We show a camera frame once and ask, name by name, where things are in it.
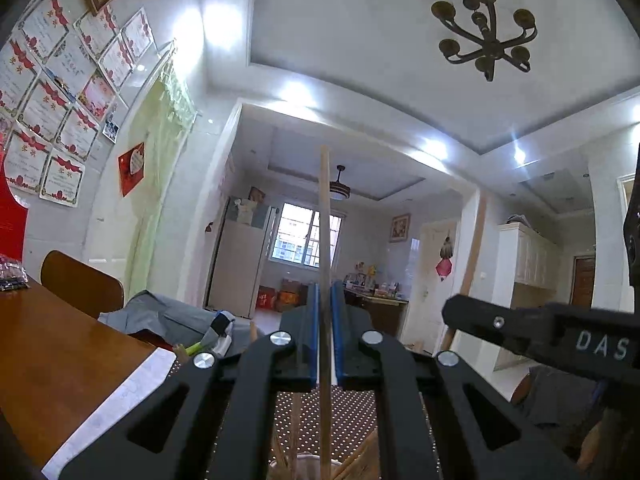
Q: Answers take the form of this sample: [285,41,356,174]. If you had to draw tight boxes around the white door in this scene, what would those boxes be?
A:
[406,220,458,351]

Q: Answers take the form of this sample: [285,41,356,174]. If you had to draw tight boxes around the group of wall certificates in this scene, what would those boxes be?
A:
[0,0,153,208]

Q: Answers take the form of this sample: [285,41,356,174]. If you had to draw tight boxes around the single wooden chopstick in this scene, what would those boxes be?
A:
[319,146,335,480]

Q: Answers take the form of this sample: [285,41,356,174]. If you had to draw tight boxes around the small framed wall picture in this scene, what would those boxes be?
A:
[389,213,411,243]

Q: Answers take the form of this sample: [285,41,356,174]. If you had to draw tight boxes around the pink cup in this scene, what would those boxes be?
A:
[267,451,383,480]

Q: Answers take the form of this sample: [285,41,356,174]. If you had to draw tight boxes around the red diamond door decoration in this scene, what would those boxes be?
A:
[118,141,147,197]

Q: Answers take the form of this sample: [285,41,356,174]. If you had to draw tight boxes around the barred window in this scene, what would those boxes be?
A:
[270,202,346,268]

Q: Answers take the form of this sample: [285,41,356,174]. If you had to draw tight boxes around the orange cardboard box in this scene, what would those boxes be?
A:
[276,280,307,313]

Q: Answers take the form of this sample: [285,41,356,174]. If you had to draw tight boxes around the white refrigerator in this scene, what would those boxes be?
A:
[207,197,276,318]

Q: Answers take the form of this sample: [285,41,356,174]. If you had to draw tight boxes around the pile of wooden chopsticks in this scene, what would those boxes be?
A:
[272,392,381,480]

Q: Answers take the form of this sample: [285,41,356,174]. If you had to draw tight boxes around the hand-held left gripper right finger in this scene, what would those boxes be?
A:
[330,280,583,480]

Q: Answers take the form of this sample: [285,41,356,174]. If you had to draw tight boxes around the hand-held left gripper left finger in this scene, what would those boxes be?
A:
[59,282,321,480]

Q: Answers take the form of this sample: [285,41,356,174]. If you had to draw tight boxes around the grey jacket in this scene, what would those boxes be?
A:
[97,290,251,358]

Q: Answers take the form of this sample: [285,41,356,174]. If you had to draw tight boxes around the white green bundle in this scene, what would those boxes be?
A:
[172,310,235,356]

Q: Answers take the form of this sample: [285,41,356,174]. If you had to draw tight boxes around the heap of small household items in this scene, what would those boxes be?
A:
[345,262,401,298]

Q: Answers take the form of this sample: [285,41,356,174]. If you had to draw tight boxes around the brown door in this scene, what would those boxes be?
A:
[570,255,596,308]

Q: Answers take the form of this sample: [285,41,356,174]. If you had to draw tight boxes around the red hanging door ornament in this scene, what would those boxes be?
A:
[435,230,457,282]

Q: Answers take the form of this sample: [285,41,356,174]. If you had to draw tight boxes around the white cabinets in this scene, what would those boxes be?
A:
[495,222,561,373]

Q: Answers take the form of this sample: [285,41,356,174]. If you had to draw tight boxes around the brown polka dot tablecloth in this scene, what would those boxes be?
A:
[167,355,443,480]

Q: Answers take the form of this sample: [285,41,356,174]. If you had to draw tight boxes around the dark jacket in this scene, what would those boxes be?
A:
[520,365,606,456]

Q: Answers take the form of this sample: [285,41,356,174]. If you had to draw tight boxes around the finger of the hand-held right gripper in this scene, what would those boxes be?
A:
[441,294,640,376]

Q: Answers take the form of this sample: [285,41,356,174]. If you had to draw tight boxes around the white table mat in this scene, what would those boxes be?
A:
[42,347,178,480]

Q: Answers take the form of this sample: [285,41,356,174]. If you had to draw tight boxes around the clear plastic packet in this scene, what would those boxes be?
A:
[0,255,31,292]

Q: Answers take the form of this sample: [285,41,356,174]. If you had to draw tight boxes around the ceiling fan lamp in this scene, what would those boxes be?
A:
[327,165,352,201]

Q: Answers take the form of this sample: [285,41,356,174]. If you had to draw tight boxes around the dark wooden desk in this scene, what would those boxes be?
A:
[345,285,410,338]

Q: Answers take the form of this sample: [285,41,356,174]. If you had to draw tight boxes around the wooden chair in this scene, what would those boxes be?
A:
[40,251,125,321]

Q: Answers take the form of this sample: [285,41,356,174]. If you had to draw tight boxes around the black chandelier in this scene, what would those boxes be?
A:
[431,0,538,82]

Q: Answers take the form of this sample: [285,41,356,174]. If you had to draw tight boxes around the green door curtain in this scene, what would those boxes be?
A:
[129,47,197,298]

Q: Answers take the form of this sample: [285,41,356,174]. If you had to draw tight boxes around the red bag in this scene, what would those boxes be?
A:
[0,170,30,261]

